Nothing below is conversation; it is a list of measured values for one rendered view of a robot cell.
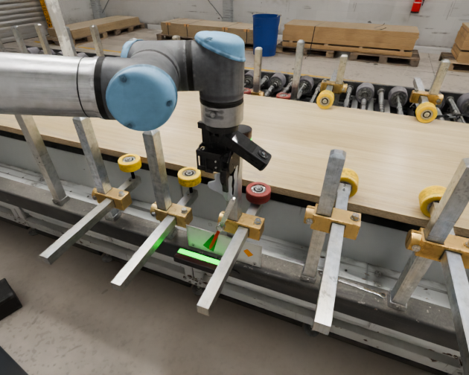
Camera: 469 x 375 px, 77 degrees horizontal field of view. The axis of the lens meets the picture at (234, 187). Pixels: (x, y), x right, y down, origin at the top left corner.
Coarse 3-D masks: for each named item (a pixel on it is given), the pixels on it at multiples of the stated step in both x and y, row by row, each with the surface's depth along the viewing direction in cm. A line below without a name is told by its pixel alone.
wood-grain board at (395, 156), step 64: (0, 128) 136; (64, 128) 132; (128, 128) 132; (192, 128) 132; (256, 128) 132; (320, 128) 132; (384, 128) 132; (448, 128) 132; (320, 192) 94; (384, 192) 94
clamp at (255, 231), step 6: (222, 216) 90; (240, 216) 90; (246, 216) 90; (252, 216) 90; (228, 222) 89; (234, 222) 88; (240, 222) 88; (246, 222) 88; (252, 222) 88; (228, 228) 90; (234, 228) 89; (252, 228) 87; (258, 228) 86; (252, 234) 88; (258, 234) 87; (258, 240) 89
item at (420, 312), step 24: (0, 192) 129; (24, 192) 127; (48, 192) 127; (48, 216) 125; (72, 216) 118; (120, 216) 115; (144, 240) 109; (168, 240) 105; (240, 264) 97; (264, 264) 97; (288, 264) 97; (288, 288) 94; (312, 288) 90; (336, 288) 89; (360, 312) 88; (384, 312) 84; (408, 312) 83; (432, 312) 83; (432, 336) 82
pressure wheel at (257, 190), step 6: (252, 186) 96; (258, 186) 95; (264, 186) 96; (246, 192) 94; (252, 192) 93; (258, 192) 94; (264, 192) 93; (270, 192) 94; (246, 198) 96; (252, 198) 93; (258, 198) 92; (264, 198) 93; (258, 204) 94
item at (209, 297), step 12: (252, 204) 96; (240, 228) 87; (240, 240) 83; (228, 252) 80; (228, 264) 77; (216, 276) 74; (228, 276) 77; (216, 288) 71; (204, 300) 68; (216, 300) 71; (204, 312) 68
